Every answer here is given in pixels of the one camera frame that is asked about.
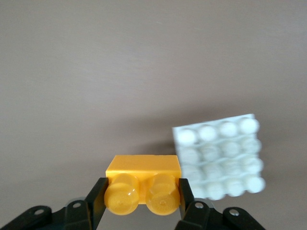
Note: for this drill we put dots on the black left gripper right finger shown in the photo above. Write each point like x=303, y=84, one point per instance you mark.
x=189, y=210

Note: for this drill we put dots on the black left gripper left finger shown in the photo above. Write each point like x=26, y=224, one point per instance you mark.
x=93, y=206

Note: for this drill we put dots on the white studded base plate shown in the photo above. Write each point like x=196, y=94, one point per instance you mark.
x=220, y=155

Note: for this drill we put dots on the yellow two-stud block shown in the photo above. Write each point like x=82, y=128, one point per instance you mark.
x=144, y=165

